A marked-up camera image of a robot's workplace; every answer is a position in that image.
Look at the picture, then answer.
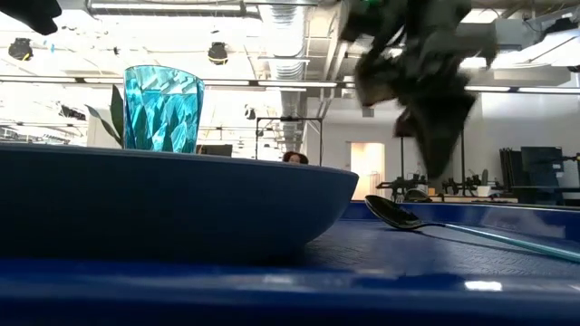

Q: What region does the black monitor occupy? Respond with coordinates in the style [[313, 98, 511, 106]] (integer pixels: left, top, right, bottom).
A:
[[197, 143, 234, 158], [498, 145, 580, 205]]

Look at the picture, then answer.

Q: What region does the person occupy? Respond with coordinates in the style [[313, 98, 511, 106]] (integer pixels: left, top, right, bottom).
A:
[[282, 150, 310, 166]]

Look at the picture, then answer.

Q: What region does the teal round plate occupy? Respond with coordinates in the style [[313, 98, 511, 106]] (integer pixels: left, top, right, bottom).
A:
[[0, 142, 360, 262]]

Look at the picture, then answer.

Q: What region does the black metal frame stand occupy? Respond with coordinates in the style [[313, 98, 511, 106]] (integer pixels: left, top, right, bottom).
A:
[[255, 116, 324, 167]]

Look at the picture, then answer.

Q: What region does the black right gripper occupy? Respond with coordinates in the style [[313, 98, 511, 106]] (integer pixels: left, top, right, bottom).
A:
[[338, 0, 478, 178]]

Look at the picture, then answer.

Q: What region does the silver ventilation duct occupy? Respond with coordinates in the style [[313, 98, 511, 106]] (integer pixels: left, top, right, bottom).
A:
[[260, 4, 318, 141]]

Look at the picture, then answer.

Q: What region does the blue plastic tray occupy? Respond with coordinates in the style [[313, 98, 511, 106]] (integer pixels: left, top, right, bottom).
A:
[[0, 200, 580, 326]]

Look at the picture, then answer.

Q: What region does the spoon with teal handle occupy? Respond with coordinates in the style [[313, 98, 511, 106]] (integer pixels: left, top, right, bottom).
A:
[[363, 194, 580, 264]]

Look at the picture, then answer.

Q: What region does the teal faceted plastic cup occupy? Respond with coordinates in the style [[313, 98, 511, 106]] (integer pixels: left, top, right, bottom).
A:
[[122, 64, 206, 154]]

